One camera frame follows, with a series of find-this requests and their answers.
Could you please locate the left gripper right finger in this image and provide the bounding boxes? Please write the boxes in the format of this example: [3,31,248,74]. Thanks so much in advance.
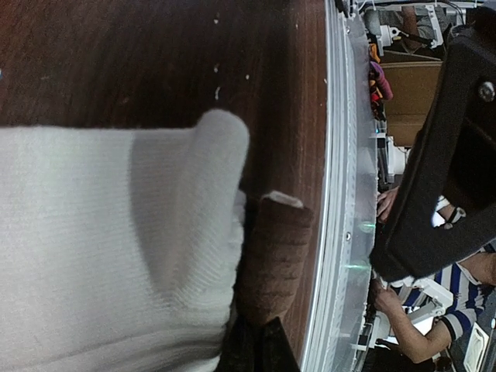
[258,317,300,372]

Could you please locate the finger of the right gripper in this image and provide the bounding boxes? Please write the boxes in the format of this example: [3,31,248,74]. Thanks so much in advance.
[370,28,495,282]

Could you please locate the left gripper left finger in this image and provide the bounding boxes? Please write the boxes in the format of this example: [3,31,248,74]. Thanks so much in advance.
[219,315,258,372]

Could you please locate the cream and brown sock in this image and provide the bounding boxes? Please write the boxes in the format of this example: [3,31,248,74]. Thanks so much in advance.
[0,108,315,372]

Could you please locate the person forearm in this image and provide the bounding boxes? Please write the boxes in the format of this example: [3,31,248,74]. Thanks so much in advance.
[371,280,452,363]

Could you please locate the blue white striped cloth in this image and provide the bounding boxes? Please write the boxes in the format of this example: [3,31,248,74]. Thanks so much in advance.
[392,240,495,341]

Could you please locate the brown cardboard box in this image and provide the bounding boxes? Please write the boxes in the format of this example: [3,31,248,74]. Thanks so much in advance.
[381,51,442,147]

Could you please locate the colourful sock pile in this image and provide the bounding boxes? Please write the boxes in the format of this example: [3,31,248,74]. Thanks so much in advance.
[368,43,394,121]

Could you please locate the front aluminium rail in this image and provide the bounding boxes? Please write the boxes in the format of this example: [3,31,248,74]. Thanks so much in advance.
[301,1,377,371]

